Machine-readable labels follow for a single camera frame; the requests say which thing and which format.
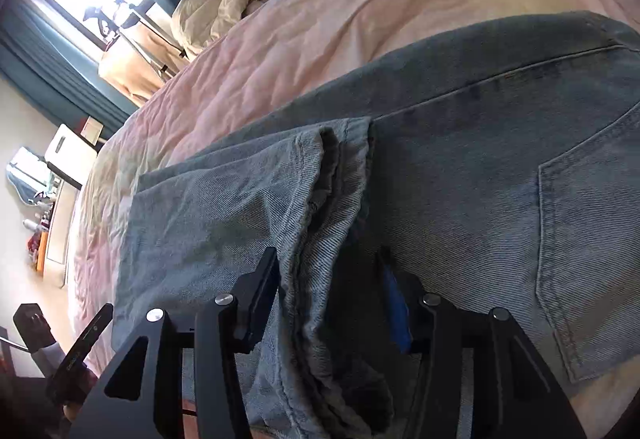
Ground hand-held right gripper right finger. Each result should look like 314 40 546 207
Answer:
377 246 588 439

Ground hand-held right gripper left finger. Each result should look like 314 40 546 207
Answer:
67 246 280 439

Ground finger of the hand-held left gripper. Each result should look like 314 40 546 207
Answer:
75 303 115 362
12 303 53 354

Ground blue denim jeans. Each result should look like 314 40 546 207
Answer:
111 12 640 439

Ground orange tray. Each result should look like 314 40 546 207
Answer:
35 231 49 272

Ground white dressing table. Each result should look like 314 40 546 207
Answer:
30 179 83 290

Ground wavy-edged mirror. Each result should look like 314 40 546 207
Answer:
6 146 51 207

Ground narrow blue curtain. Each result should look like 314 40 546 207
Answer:
0 4 136 135

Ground beige hanging sweater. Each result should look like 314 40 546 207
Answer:
98 26 176 107

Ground pastel tie-dye duvet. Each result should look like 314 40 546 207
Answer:
65 0 640 370

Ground black garment steamer stand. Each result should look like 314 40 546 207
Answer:
82 0 188 75

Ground white chair with dark frame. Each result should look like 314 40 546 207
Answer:
44 124 100 190

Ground white wall outlet panel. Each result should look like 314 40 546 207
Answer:
80 116 106 143

